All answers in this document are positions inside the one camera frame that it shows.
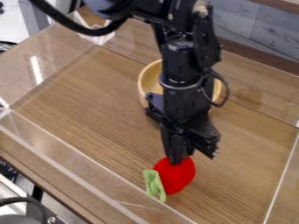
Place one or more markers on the clear acrylic corner bracket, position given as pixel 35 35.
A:
pixel 95 38

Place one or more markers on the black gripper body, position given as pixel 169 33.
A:
pixel 182 110

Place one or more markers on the wooden bowl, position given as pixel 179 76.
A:
pixel 148 83

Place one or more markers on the red felt fruit green stem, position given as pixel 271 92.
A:
pixel 166 179

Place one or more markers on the black metal bracket with bolt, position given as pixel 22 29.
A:
pixel 42 213

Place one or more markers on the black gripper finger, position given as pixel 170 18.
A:
pixel 177 146

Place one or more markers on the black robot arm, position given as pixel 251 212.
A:
pixel 190 49

